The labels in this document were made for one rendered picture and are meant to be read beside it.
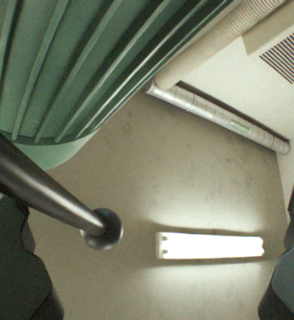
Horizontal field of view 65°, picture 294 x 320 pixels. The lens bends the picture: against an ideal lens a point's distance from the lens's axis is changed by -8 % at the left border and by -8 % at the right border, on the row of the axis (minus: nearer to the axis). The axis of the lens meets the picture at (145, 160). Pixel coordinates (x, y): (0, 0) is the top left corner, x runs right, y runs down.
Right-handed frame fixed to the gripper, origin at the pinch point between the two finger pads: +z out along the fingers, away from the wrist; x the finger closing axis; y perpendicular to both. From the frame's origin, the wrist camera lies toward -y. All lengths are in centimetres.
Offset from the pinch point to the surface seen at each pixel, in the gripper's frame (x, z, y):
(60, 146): -7.6, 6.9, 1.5
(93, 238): -4.8, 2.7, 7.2
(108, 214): -3.8, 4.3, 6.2
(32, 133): -8.6, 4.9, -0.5
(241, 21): 53, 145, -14
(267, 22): 69, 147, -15
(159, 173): 4, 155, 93
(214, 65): 50, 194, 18
